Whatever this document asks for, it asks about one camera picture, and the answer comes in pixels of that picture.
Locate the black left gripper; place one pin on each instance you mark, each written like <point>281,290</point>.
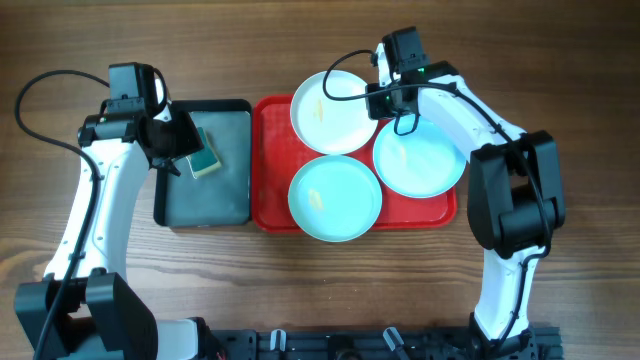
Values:
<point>176,138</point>

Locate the white plate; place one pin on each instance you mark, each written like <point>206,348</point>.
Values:
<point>327,126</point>

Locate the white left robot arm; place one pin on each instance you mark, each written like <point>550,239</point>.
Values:
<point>83,308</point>

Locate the green yellow sponge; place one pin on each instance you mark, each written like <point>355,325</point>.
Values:
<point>205,160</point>

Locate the light blue plate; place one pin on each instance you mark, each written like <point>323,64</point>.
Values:
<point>422,164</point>

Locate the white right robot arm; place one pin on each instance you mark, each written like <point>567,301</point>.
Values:
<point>515,197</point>

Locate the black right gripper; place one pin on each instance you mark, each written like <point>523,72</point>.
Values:
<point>379,103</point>

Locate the light green plate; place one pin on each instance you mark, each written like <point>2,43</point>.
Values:
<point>335,198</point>

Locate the red plastic tray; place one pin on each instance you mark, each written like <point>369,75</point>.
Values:
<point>277,155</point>

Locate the black water tray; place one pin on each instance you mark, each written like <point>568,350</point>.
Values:
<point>213,188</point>

